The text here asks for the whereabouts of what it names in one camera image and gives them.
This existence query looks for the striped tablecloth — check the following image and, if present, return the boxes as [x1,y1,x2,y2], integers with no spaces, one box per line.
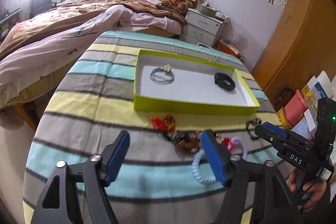
[22,30,297,224]

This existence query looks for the small red knot charm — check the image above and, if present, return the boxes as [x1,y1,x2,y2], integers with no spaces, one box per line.
[222,137,234,151]

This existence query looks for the black chair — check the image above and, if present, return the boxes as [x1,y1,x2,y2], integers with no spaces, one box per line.
[29,0,57,16]

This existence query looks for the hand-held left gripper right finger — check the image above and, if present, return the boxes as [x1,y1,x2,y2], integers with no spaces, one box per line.
[201,130,302,224]

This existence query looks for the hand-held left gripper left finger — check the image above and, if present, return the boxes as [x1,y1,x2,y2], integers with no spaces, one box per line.
[30,130,131,224]

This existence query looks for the brown teddy bear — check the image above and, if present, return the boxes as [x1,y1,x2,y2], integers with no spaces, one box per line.
[161,0,197,14]

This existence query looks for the white nightstand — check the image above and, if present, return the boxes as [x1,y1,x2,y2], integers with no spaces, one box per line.
[181,7,227,47]

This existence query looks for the yellow-green shallow cardboard box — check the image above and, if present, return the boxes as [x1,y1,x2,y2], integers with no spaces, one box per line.
[133,49,261,115]

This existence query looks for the black cord bracelet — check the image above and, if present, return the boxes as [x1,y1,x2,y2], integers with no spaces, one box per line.
[245,119,263,140]

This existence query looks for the wooden wardrobe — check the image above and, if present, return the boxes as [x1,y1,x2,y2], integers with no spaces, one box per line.
[251,0,336,98]

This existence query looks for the red knotted cord charm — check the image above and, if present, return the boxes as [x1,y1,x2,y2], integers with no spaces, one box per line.
[150,114,176,132]

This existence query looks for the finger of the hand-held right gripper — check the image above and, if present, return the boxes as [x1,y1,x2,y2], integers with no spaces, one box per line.
[262,122,314,144]
[254,125,288,151]

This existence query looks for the grey hair tie with flower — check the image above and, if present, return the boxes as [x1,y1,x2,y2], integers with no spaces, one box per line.
[150,64,176,84]

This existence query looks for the bed with pink duvet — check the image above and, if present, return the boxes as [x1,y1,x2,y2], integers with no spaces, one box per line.
[0,6,183,109]

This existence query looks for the yellow box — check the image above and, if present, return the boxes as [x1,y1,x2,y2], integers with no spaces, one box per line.
[276,107,292,130]

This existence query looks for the stack of orange books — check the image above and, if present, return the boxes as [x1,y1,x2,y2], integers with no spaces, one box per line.
[218,39,242,59]

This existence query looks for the black wristband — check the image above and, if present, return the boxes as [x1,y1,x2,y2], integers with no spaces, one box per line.
[214,72,237,92]

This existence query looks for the light blue spiral hair tie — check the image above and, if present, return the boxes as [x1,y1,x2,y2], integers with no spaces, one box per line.
[192,149,218,185]

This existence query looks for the dark and amber bead bracelet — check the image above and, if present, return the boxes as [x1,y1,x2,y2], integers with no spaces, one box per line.
[172,131,202,153]

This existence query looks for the white cardboard box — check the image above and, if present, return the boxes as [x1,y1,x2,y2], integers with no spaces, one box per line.
[302,70,336,132]

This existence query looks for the person's right hand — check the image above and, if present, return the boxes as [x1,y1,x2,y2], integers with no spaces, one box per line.
[288,169,328,214]

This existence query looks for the brown blanket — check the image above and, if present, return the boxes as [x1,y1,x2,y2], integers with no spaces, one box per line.
[0,0,188,59]

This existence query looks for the pink box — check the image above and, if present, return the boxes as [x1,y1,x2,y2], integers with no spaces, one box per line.
[284,89,309,123]

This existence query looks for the purple spiral hair tie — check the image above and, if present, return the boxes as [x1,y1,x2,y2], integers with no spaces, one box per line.
[228,136,248,160]

